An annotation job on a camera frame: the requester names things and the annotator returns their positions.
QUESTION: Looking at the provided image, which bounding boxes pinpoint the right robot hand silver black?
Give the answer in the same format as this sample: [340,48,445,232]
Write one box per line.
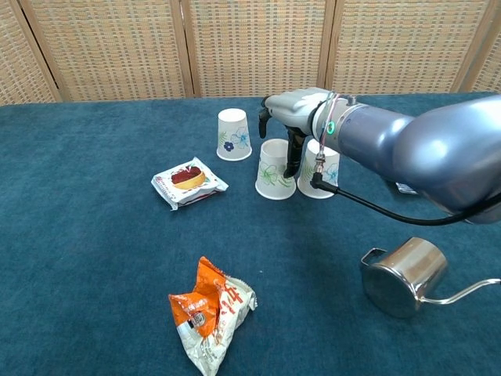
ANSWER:
[258,89,333,179]

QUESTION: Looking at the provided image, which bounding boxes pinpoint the white paper cup blue flowers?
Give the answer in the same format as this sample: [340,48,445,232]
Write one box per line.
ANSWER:
[297,139,340,200]
[216,107,253,162]

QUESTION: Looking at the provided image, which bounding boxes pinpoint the white paper cup green flowers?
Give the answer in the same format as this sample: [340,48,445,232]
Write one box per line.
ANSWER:
[254,138,297,201]

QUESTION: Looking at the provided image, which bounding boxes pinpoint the woven rattan screen panel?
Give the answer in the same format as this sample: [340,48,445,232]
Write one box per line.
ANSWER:
[179,0,337,99]
[323,0,501,97]
[469,0,501,95]
[17,0,195,103]
[0,0,63,106]

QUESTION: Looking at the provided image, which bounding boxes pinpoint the cake snack packet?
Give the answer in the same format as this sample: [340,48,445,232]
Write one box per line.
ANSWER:
[151,157,229,212]

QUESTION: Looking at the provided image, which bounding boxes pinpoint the stainless steel gooseneck kettle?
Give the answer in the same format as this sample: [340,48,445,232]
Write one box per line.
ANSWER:
[359,236,501,319]

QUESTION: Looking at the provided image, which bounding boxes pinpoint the crumpled orange snack bag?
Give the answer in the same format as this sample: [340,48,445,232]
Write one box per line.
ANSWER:
[168,256,258,376]

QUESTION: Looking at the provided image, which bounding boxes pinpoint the blue table cloth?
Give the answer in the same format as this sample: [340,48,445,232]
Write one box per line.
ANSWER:
[0,92,501,376]

